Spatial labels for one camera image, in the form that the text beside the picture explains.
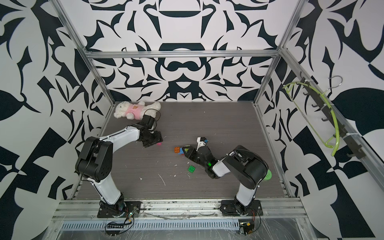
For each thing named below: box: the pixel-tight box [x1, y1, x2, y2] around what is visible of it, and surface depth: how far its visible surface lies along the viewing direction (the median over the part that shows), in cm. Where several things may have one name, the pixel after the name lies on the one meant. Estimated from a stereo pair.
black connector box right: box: [240, 222, 255, 235], surface depth 73 cm
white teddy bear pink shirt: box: [114, 101, 162, 120], surface depth 107 cm
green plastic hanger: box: [282, 81, 340, 157], surface depth 59 cm
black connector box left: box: [107, 224, 126, 229], surface depth 74 cm
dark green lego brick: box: [187, 165, 196, 173], surface depth 87 cm
